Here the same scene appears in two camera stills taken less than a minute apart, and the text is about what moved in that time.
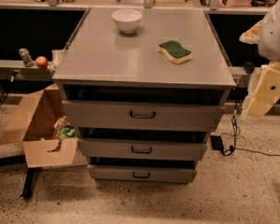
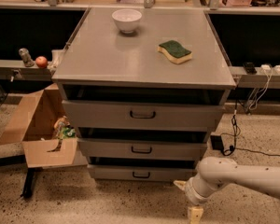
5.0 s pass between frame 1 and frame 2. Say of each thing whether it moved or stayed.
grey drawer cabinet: stayed
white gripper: moved
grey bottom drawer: stayed
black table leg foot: stayed
